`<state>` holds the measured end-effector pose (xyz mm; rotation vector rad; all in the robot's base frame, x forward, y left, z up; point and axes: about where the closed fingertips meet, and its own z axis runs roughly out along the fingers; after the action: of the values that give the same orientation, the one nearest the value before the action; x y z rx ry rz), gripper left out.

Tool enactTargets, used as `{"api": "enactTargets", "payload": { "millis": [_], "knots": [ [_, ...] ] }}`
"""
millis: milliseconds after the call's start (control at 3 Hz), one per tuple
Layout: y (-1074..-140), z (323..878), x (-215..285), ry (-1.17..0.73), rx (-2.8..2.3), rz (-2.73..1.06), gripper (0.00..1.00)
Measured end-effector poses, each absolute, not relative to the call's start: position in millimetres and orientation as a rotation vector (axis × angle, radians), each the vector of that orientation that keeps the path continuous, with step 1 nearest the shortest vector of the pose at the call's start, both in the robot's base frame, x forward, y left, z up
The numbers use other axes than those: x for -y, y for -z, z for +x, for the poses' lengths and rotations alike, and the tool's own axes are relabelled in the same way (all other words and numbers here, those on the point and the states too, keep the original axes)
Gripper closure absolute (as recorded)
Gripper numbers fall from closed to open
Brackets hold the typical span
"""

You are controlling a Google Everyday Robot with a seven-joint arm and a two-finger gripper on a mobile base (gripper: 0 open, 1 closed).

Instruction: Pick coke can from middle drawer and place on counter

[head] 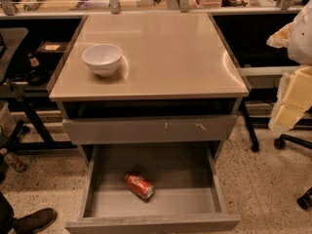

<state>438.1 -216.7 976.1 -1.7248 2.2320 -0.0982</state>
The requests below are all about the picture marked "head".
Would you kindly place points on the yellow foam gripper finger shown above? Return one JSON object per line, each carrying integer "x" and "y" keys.
{"x": 294, "y": 98}
{"x": 281, "y": 38}

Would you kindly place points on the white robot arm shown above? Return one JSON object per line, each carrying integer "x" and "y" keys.
{"x": 300, "y": 46}

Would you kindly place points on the closed grey top drawer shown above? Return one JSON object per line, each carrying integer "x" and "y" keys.
{"x": 149, "y": 129}

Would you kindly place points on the grey cabinet with counter top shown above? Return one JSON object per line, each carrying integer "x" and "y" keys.
{"x": 174, "y": 65}

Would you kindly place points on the open grey middle drawer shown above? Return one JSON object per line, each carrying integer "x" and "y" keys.
{"x": 164, "y": 188}

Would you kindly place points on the black office chair base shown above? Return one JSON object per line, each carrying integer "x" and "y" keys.
{"x": 304, "y": 201}

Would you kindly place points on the white bowl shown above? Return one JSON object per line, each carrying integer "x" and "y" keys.
{"x": 103, "y": 59}

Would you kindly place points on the brown shoe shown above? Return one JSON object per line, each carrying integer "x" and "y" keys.
{"x": 35, "y": 222}

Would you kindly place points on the plastic bottle on floor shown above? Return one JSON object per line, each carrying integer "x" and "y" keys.
{"x": 13, "y": 160}

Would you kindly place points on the black desk frame left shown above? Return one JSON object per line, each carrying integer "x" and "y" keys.
{"x": 11, "y": 39}

